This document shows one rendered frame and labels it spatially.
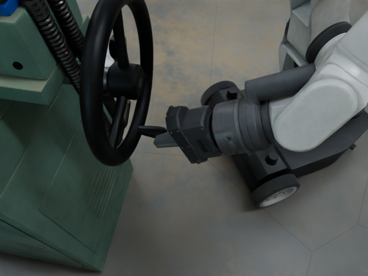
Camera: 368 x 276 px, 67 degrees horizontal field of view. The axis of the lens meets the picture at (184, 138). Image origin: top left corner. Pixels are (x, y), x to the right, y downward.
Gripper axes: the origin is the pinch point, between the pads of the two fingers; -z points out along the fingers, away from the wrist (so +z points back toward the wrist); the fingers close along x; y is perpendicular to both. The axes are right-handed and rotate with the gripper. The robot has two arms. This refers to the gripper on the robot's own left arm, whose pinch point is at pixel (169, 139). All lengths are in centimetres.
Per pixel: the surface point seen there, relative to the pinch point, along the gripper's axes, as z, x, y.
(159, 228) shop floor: -43, -57, -11
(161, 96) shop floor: -55, -39, -79
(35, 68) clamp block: -5.2, 23.0, 6.9
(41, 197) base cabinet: -27.6, 1.2, 11.6
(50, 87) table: -6.4, 19.8, 6.6
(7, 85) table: -10.2, 23.0, 8.5
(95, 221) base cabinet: -44, -27, 2
